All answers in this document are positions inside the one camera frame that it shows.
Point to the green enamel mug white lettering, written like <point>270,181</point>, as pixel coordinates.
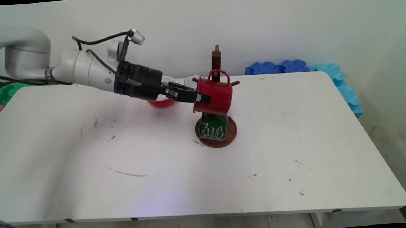
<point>213,127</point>

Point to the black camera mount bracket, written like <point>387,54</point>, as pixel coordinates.
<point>124,49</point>

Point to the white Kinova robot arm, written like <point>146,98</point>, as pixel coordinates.
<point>78,67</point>

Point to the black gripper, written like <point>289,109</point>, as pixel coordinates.
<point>140,81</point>

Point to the red enamel mug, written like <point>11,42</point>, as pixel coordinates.
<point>216,95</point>

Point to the red bowl white inside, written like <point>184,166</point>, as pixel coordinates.
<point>161,103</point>

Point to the light cyan foam tile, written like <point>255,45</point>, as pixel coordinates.
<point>330,71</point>

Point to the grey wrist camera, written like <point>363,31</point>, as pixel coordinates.
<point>137,37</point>

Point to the brown wooden mug tree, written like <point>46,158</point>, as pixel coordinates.
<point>216,57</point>

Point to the medium blue foam tile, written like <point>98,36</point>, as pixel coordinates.
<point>350,98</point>

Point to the dark blue foam tile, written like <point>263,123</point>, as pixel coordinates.
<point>294,65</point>
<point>262,68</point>

